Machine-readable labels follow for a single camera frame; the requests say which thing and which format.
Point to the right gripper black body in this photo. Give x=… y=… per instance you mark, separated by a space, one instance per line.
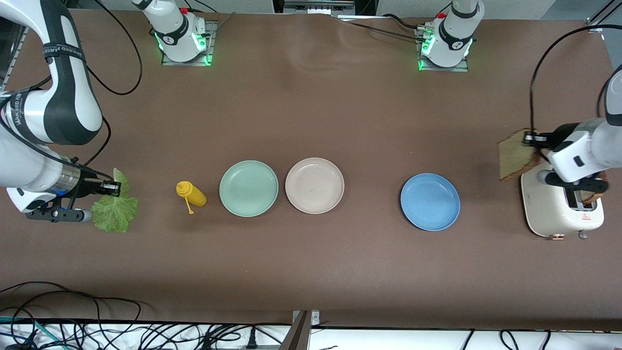
x=87 y=181

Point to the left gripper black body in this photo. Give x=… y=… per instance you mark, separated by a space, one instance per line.
x=560 y=134

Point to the brown bread slice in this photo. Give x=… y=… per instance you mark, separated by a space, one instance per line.
x=517 y=158
x=593 y=197

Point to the green lettuce leaf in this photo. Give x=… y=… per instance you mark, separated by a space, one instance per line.
x=114 y=214

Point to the yellow squeeze bottle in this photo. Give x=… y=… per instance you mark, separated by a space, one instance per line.
x=192 y=193

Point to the blue plate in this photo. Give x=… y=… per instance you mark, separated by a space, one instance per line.
x=430 y=201

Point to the green plate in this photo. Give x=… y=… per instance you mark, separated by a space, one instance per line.
x=249 y=188

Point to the beige plate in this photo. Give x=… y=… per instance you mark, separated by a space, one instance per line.
x=314 y=185

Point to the cream toaster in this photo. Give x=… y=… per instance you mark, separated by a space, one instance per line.
x=544 y=209

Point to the black power plug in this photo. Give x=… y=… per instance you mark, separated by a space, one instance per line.
x=251 y=338

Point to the brown table mat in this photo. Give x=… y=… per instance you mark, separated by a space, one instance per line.
x=311 y=272

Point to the grey metal bar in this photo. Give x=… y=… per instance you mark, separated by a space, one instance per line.
x=296 y=335

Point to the grey metal fixture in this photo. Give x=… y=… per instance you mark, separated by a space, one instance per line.
x=316 y=4

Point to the grey left arm base plate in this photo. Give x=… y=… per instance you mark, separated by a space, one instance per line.
x=444 y=69

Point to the aluminium profile rail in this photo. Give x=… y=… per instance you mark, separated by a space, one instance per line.
x=595 y=22

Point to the slanted aluminium frame rail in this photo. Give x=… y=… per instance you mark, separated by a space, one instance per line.
x=12 y=63

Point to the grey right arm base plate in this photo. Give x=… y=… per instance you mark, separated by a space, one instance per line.
x=213 y=48

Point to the small metal bracket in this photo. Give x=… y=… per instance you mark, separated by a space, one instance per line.
x=315 y=317

